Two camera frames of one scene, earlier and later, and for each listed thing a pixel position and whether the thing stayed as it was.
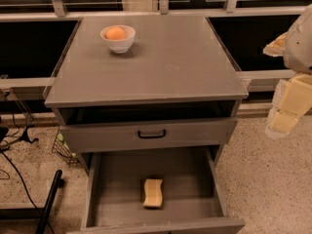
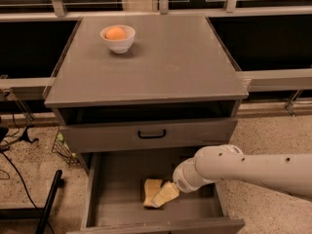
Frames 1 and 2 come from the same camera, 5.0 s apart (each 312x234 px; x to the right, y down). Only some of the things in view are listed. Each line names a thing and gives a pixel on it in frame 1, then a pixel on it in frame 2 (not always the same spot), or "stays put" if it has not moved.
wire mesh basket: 61,149 stays put
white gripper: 299,51 -> 182,177
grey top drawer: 109,136 stays put
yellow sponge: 153,192 stays put
